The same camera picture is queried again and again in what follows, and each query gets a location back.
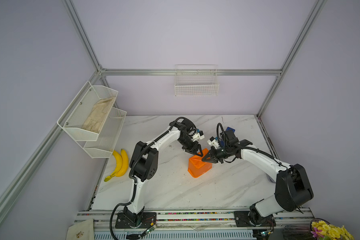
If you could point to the yellow banana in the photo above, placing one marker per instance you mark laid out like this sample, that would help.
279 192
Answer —
119 163
125 165

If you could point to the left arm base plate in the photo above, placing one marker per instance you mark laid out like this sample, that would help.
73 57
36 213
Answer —
136 221

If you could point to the white wire basket on wall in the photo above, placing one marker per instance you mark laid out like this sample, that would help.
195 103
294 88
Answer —
196 80

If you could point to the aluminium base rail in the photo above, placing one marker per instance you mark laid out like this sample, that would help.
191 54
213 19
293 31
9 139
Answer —
225 224

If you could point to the yellow flower bouquet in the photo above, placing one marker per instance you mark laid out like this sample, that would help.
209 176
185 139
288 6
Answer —
324 231

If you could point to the white wire shelf basket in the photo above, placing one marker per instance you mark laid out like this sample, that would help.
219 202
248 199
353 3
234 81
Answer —
104 146
72 119

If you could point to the yellow banana left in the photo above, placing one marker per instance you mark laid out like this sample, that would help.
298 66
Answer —
119 163

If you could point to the lower white wire shelf basket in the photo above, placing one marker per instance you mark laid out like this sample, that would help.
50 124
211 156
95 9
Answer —
104 146

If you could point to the upper white wire shelf basket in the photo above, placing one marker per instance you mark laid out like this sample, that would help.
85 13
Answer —
72 119

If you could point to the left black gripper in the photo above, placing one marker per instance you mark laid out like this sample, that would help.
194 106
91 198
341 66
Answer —
193 147

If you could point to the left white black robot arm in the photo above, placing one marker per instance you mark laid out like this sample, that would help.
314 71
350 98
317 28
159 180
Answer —
144 161

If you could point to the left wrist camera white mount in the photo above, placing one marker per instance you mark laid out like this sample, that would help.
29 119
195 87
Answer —
198 135

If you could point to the grey round object on table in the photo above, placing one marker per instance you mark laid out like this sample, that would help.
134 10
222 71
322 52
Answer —
271 180

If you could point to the blue tape dispenser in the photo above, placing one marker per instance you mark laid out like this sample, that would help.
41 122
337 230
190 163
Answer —
230 129

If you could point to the beige cloth bag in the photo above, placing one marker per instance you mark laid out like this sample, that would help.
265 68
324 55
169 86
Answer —
81 231

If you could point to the yellow banana right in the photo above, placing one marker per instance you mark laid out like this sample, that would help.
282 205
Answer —
125 165

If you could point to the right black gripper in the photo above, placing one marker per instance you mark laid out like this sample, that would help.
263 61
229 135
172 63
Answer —
211 158

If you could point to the beige cloth in basket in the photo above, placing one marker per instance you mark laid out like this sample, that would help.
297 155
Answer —
98 114

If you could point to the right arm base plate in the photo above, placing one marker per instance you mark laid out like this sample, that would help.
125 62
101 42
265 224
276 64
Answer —
251 219

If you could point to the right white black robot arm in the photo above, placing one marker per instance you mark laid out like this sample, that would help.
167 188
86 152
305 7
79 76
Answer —
293 187

